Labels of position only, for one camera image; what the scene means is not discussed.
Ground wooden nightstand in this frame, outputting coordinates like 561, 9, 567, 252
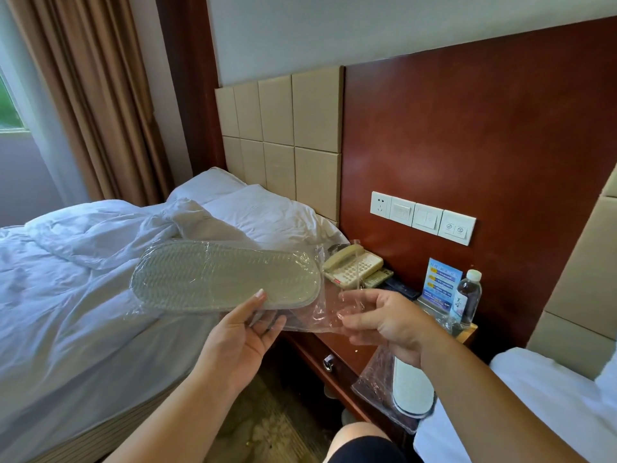
282, 284, 479, 432

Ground person's leg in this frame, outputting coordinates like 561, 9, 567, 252
328, 421, 397, 463

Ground white crumpled duvet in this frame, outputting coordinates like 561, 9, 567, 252
0, 198, 265, 333

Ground white wall socket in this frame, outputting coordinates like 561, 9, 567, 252
370, 191, 392, 219

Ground person's left hand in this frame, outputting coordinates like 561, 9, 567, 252
195, 289, 287, 387

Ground window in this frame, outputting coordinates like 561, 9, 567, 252
0, 74, 25, 134

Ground white pillow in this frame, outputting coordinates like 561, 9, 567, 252
202, 184, 349, 252
166, 167, 249, 206

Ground dark wood wall panel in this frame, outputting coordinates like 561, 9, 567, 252
339, 16, 617, 353

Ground person's left forearm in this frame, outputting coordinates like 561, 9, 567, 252
103, 354, 242, 463

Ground black shorts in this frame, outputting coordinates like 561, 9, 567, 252
333, 435, 424, 463

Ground grey remote control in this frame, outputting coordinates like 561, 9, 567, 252
362, 268, 395, 289

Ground person's right forearm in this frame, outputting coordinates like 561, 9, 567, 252
416, 324, 591, 463

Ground beige padded headboard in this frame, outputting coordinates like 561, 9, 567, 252
214, 66, 346, 228
525, 163, 617, 381

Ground white double wall switch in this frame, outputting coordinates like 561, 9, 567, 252
439, 209, 477, 247

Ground blue sign card holder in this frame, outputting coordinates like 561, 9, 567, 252
416, 258, 463, 318

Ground brown curtain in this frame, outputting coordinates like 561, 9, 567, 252
4, 0, 175, 208

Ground clear water bottle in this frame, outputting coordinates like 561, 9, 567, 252
455, 269, 483, 329

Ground clear plastic bag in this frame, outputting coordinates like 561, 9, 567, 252
352, 344, 440, 434
128, 238, 382, 336

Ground person's right hand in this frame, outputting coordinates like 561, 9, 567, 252
340, 289, 446, 369

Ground beige corded telephone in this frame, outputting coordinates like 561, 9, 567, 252
320, 243, 384, 289

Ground white disposable slippers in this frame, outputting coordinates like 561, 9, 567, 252
392, 357, 437, 420

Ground white bed mattress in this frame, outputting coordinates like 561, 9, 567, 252
0, 284, 228, 446

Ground white sheer curtain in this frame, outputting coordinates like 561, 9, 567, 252
0, 0, 91, 228

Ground grey disposable slippers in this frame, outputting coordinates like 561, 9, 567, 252
131, 240, 323, 315

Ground black flat device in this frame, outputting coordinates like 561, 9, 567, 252
383, 277, 422, 301

